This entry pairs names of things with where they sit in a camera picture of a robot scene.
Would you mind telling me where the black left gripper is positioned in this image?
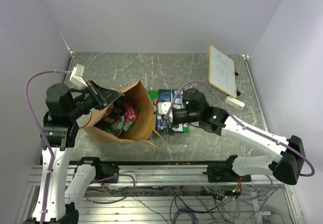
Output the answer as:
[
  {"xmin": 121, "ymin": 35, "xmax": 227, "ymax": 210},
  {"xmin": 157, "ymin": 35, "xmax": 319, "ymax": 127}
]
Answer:
[{"xmin": 67, "ymin": 79, "xmax": 122, "ymax": 119}]

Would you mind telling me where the brown paper bag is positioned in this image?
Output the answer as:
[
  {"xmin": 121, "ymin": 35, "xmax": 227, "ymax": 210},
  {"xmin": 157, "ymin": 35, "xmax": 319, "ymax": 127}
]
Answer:
[{"xmin": 81, "ymin": 81, "xmax": 165, "ymax": 149}]

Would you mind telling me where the green cassava chips bag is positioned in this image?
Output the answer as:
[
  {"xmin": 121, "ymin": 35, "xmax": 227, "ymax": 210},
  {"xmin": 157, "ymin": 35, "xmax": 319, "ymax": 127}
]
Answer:
[{"xmin": 148, "ymin": 89, "xmax": 189, "ymax": 135}]

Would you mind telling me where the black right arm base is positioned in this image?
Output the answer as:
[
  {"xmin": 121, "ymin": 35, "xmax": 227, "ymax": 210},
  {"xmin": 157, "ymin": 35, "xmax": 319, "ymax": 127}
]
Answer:
[{"xmin": 202, "ymin": 164, "xmax": 252, "ymax": 183}]

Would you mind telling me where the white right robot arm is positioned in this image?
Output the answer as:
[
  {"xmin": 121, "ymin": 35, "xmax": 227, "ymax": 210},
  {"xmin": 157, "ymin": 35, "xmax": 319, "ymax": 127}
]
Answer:
[{"xmin": 169, "ymin": 88, "xmax": 305, "ymax": 185}]

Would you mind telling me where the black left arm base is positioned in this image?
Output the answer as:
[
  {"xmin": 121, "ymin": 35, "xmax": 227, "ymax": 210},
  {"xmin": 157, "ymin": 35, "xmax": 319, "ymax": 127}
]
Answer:
[{"xmin": 92, "ymin": 161, "xmax": 119, "ymax": 182}]

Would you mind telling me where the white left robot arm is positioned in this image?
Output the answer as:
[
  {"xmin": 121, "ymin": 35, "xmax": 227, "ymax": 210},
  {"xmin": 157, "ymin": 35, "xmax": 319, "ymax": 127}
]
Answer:
[{"xmin": 25, "ymin": 80, "xmax": 122, "ymax": 223}]

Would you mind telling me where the red snack packet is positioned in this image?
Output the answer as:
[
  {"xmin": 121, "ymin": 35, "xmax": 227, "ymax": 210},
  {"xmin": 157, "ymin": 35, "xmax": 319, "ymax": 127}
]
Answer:
[{"xmin": 124, "ymin": 103, "xmax": 138, "ymax": 123}]

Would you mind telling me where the teal snack packet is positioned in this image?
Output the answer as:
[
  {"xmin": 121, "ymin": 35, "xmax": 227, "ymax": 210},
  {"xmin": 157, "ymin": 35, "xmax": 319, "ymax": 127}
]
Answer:
[{"xmin": 107, "ymin": 116, "xmax": 125, "ymax": 137}]

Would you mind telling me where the white board eraser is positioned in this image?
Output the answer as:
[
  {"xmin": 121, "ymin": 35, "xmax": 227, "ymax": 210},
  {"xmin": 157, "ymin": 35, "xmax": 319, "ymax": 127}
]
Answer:
[{"xmin": 225, "ymin": 96, "xmax": 245, "ymax": 109}]

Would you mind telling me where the yellow framed whiteboard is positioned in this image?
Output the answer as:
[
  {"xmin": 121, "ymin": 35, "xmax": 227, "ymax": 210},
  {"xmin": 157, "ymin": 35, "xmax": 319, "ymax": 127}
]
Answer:
[{"xmin": 208, "ymin": 45, "xmax": 237, "ymax": 98}]

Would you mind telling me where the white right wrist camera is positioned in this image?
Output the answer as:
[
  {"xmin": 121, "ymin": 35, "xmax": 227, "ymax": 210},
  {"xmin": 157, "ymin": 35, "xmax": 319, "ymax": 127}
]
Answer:
[{"xmin": 156, "ymin": 102, "xmax": 173, "ymax": 123}]

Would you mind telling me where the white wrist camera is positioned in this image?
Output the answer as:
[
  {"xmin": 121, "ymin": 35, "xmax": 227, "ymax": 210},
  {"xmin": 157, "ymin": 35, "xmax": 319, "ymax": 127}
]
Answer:
[
  {"xmin": 156, "ymin": 102, "xmax": 173, "ymax": 123},
  {"xmin": 70, "ymin": 64, "xmax": 87, "ymax": 89}
]

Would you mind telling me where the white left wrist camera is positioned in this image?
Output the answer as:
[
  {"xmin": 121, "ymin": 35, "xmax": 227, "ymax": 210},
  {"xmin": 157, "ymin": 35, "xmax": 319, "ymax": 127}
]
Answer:
[{"xmin": 70, "ymin": 64, "xmax": 87, "ymax": 89}]

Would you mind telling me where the aluminium frame rail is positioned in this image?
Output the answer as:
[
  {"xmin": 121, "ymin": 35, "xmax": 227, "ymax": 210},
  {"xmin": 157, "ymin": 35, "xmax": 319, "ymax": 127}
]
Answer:
[{"xmin": 27, "ymin": 165, "xmax": 271, "ymax": 187}]

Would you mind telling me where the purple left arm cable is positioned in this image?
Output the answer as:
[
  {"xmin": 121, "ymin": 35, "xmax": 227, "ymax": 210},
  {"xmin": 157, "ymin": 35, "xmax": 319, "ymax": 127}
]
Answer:
[{"xmin": 24, "ymin": 70, "xmax": 137, "ymax": 224}]

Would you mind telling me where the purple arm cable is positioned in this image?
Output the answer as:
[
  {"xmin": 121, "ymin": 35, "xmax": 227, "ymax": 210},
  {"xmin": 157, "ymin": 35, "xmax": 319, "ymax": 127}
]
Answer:
[
  {"xmin": 24, "ymin": 70, "xmax": 137, "ymax": 224},
  {"xmin": 164, "ymin": 80, "xmax": 315, "ymax": 201}
]

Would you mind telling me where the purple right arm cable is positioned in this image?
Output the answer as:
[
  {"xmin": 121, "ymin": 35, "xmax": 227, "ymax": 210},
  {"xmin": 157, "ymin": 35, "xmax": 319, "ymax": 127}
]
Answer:
[{"xmin": 164, "ymin": 80, "xmax": 315, "ymax": 201}]

